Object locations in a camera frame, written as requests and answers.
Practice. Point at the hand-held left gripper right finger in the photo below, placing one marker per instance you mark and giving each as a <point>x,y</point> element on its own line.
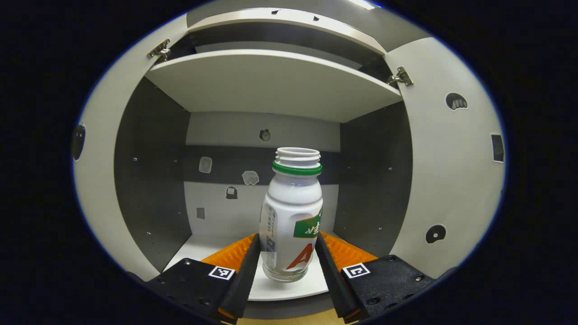
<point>334,280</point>

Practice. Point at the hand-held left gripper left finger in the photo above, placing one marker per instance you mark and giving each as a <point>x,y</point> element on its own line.
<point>246,280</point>

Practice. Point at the white cabinet shelf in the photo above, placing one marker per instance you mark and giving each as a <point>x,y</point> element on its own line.
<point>198,253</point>
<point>271,85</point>

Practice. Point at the white cabinet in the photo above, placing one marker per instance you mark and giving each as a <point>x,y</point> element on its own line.
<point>153,180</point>

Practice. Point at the metal door hinge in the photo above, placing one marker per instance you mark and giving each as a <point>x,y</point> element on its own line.
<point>160,48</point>
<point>401,76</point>

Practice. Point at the large ceiling light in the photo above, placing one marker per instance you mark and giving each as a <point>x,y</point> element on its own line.
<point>361,3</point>

